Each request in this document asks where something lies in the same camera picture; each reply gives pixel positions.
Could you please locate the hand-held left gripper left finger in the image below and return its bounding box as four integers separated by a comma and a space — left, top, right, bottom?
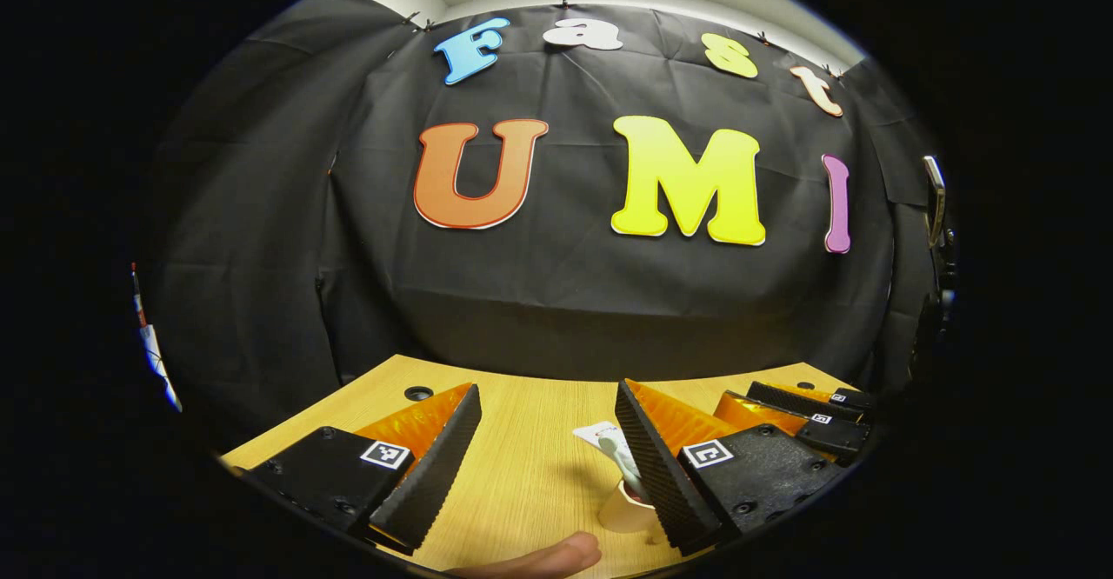
248, 383, 483, 554

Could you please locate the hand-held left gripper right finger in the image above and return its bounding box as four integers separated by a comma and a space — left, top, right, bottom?
615, 379, 849, 558

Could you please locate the cream white toothbrush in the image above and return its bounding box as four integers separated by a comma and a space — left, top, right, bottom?
598, 436, 649, 502

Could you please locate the beige pink cup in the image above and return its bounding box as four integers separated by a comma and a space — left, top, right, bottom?
596, 477, 666, 535

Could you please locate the white toothpaste tube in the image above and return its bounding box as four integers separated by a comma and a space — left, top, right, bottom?
572, 421, 629, 454

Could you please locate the light wooden desktop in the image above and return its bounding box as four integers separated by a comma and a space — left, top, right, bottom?
217, 353, 862, 579

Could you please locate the black backdrop cloth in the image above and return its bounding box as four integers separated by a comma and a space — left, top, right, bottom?
139, 0, 936, 449

